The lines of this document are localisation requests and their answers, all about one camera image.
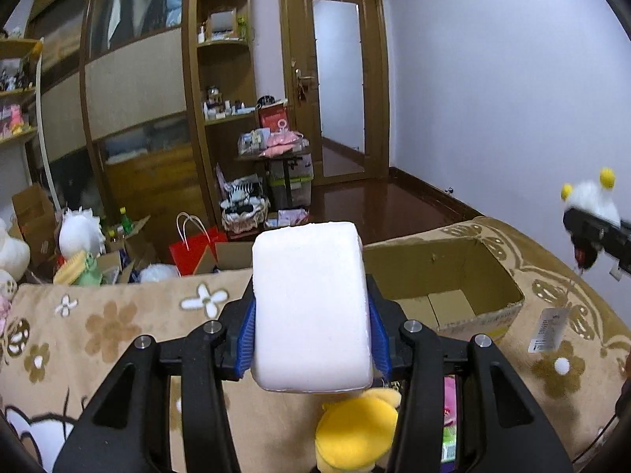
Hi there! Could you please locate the white plush with yellow pompoms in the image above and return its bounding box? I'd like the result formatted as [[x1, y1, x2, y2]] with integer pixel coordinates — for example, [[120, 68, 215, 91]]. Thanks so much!
[[559, 166, 623, 272]]

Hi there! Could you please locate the yellow dog plush toy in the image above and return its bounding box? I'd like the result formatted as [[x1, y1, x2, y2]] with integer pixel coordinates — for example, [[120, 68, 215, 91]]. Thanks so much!
[[314, 387, 402, 472]]

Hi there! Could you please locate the pink plush toy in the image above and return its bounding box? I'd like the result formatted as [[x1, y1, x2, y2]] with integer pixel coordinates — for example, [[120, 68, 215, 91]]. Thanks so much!
[[444, 376, 457, 427]]

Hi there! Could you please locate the open cardboard box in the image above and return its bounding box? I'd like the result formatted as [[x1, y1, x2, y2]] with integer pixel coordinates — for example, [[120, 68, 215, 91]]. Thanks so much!
[[364, 238, 524, 342]]

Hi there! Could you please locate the green frog plush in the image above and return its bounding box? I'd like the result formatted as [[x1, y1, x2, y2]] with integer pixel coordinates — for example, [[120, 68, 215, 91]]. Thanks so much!
[[54, 250, 103, 286]]

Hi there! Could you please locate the white round plush toy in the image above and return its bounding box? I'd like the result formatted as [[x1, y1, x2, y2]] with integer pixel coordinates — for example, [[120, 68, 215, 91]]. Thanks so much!
[[58, 208, 105, 259]]

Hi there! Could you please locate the white bear plush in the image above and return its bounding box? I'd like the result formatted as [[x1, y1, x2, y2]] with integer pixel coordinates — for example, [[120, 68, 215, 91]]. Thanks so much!
[[0, 220, 30, 301]]

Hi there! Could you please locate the red paper gift bag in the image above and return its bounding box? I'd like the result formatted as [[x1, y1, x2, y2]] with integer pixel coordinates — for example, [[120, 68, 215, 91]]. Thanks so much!
[[169, 211, 228, 277]]

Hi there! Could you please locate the brown cardboard box on floor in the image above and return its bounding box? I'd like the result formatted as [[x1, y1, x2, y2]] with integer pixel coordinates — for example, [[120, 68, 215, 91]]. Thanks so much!
[[12, 184, 57, 267]]

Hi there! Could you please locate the lace trimmed basket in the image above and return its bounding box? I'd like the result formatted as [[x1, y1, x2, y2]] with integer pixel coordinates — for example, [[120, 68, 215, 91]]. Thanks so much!
[[220, 174, 269, 235]]

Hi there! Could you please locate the white wooden toy shelf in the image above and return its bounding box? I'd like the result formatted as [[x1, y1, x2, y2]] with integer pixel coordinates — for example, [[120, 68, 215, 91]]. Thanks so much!
[[1, 31, 60, 219]]

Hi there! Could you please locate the small black side table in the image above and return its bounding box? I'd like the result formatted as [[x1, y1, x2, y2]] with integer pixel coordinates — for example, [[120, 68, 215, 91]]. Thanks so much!
[[236, 152, 314, 209]]

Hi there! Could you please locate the wooden door with glass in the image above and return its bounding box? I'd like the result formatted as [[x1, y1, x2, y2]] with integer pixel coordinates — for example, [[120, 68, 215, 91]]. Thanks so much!
[[279, 0, 389, 185]]

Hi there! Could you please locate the wooden wardrobe with shelves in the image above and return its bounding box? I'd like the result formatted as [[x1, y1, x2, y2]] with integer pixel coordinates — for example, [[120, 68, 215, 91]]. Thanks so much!
[[27, 0, 254, 257]]

